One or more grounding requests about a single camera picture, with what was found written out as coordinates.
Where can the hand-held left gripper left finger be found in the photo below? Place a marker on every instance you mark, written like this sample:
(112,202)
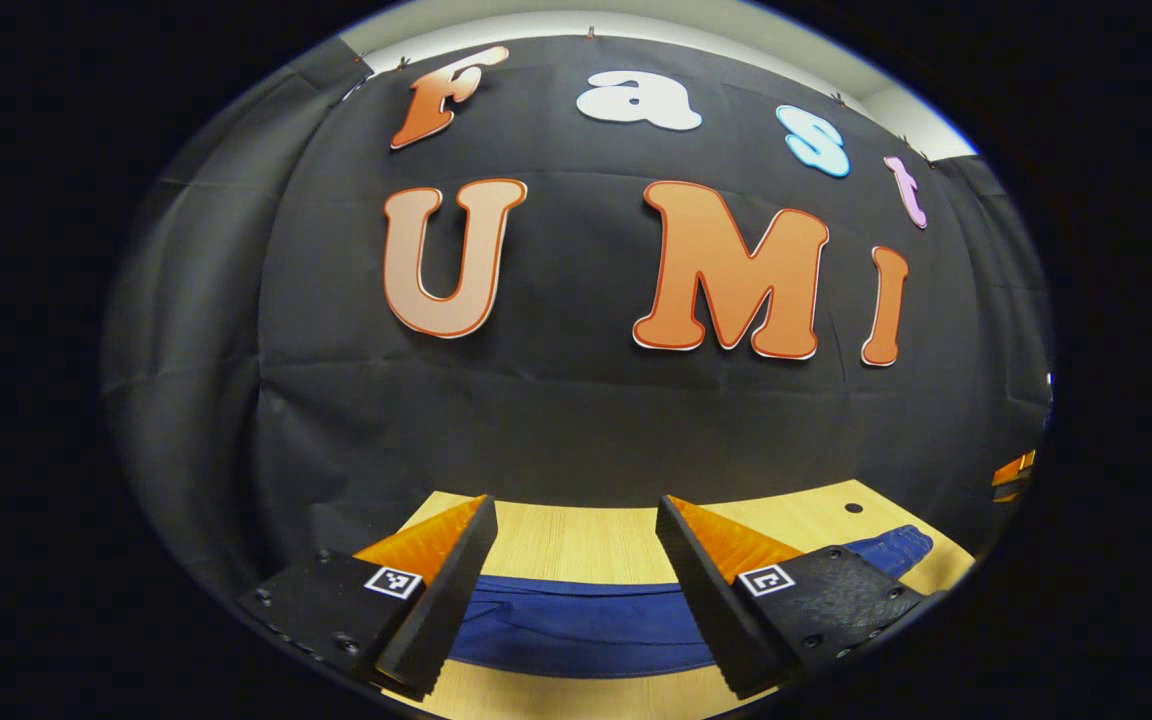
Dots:
(446,610)

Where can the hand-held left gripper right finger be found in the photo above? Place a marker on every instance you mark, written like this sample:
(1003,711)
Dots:
(706,600)

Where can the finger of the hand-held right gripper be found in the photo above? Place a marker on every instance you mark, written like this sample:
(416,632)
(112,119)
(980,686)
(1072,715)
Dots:
(1013,472)

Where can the blue denim jeans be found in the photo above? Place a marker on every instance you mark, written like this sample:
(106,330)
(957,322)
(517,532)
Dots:
(586,625)

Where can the black backdrop cloth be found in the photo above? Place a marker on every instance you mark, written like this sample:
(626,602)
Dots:
(576,420)

